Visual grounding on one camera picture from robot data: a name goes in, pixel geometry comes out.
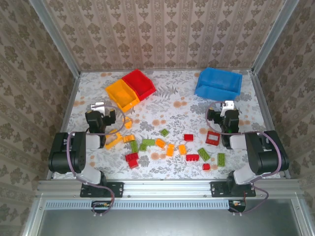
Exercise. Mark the orange lego arch brick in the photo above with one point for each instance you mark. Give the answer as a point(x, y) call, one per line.
point(128, 138)

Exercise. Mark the aluminium frame post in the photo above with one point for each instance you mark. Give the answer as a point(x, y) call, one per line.
point(55, 37)
point(273, 37)

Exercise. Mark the aluminium side rail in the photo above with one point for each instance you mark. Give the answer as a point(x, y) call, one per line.
point(261, 98)
point(71, 100)

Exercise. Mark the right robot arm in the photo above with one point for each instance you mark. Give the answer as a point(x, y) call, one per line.
point(265, 155)

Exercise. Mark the small red lego brick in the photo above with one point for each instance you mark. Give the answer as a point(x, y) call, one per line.
point(206, 167)

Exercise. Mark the yellow plastic bin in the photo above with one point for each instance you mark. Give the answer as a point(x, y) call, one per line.
point(120, 94)

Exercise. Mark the blue plastic bin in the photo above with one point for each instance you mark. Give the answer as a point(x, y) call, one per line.
point(216, 83)

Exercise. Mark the green lego brick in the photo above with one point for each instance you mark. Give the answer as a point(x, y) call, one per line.
point(164, 132)
point(142, 147)
point(134, 146)
point(148, 142)
point(221, 159)
point(203, 154)

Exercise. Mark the aluminium back rail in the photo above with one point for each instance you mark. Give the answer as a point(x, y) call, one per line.
point(165, 70)

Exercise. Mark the metal sheet panel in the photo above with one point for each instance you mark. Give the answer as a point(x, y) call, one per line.
point(160, 223)

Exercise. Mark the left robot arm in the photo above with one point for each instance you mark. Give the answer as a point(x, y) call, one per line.
point(66, 152)

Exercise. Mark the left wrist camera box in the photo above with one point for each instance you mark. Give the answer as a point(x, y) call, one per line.
point(98, 106)

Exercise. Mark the red lego window frame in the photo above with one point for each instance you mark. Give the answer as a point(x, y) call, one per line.
point(213, 143)

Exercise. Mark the yellow lego window frame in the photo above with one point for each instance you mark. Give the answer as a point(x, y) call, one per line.
point(114, 143)

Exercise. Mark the aluminium front mounting rail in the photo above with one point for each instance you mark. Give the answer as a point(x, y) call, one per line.
point(167, 188)

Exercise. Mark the red plastic bin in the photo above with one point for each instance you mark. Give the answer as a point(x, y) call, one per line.
point(139, 84)

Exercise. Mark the small yellow lego piece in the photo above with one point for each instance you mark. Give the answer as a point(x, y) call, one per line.
point(128, 122)

